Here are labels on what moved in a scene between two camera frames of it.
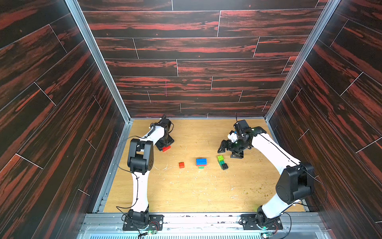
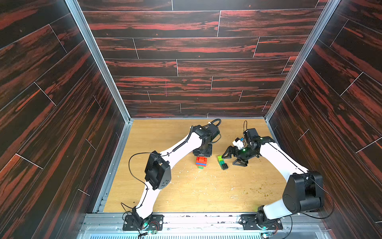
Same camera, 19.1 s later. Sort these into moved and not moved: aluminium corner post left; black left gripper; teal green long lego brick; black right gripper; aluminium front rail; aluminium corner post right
Moved: black right gripper; black left gripper
Not moved: aluminium corner post right; teal green long lego brick; aluminium corner post left; aluminium front rail
